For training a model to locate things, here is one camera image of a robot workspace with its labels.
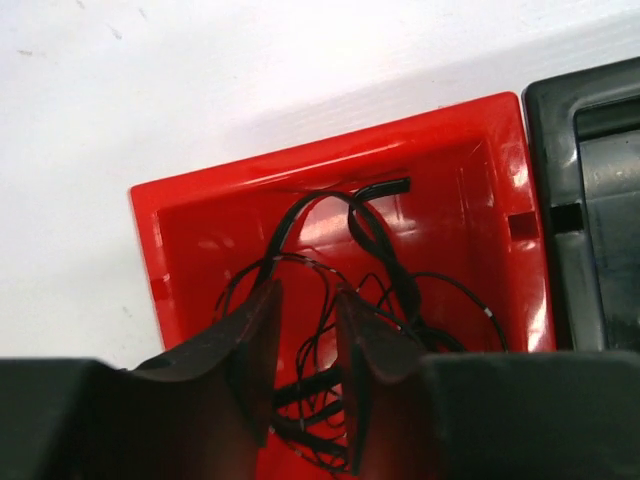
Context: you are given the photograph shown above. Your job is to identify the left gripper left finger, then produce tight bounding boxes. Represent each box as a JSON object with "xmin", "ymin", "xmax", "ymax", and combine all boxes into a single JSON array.
[{"xmin": 1, "ymin": 281, "xmax": 283, "ymax": 479}]

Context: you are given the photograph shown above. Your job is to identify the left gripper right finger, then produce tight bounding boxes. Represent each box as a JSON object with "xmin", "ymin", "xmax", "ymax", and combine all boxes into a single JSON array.
[{"xmin": 336, "ymin": 290, "xmax": 639, "ymax": 479}]

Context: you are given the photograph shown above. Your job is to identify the thin black speckled wire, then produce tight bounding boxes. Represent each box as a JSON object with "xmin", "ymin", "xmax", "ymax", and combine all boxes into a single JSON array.
[{"xmin": 214, "ymin": 252, "xmax": 509, "ymax": 471}]

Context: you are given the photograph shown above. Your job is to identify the red plastic bin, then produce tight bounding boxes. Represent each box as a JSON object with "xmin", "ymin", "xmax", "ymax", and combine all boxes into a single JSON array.
[{"xmin": 128, "ymin": 90, "xmax": 557, "ymax": 480}]

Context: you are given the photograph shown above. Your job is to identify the black plastic bin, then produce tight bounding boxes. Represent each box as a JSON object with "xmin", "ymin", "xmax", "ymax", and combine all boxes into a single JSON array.
[{"xmin": 523, "ymin": 58, "xmax": 639, "ymax": 351}]

